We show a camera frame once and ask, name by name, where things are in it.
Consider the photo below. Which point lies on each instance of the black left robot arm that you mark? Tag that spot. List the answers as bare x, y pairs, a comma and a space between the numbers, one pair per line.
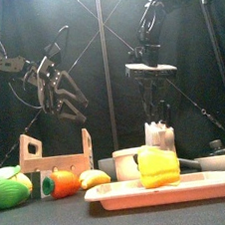
4, 63

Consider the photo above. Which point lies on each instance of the white toy knife block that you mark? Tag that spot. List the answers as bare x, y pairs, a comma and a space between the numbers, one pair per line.
161, 136

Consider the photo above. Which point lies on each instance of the wooden toy crate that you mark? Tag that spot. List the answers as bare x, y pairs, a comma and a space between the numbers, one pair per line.
57, 163

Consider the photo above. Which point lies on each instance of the yellow toy banana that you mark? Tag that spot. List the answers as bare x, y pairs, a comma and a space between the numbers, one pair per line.
93, 178

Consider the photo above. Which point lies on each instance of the yellow toy bell pepper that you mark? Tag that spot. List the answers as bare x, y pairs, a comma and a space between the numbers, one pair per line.
158, 167

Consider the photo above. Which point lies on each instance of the orange toy carrot green top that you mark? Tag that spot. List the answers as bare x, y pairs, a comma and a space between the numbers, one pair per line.
62, 183

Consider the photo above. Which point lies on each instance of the small black white box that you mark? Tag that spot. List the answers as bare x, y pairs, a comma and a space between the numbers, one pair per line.
38, 184

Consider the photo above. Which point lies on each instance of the grey toy frying pan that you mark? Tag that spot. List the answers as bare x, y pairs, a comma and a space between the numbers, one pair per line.
221, 162

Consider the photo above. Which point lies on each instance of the pink rectangular plastic tray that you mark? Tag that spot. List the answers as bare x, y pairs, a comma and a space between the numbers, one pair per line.
168, 192

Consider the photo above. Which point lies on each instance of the green yellow toy corn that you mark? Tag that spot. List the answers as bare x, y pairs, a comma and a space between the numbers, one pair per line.
9, 188

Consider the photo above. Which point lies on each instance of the vertical metal frame pole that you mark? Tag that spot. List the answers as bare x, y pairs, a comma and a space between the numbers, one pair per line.
106, 68

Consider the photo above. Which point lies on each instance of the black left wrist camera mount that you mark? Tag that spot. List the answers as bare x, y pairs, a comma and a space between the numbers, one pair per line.
55, 46

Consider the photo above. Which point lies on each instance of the black side frame post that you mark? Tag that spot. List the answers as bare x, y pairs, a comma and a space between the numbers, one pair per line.
219, 53

